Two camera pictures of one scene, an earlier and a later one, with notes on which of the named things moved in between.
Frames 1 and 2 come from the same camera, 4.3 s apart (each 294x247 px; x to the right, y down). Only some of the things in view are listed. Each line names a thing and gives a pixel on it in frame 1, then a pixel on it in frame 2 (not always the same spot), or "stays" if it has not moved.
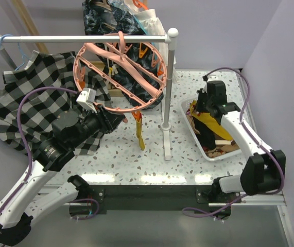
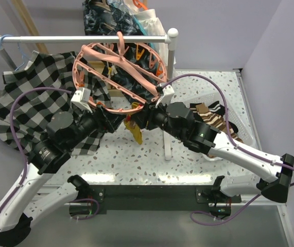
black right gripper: (199, 108) to (141, 118)
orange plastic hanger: (139, 5) stays
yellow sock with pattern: (212, 122) to (135, 131)
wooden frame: (30, 24) stays
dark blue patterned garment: (134, 65) stays
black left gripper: (107, 122) stays
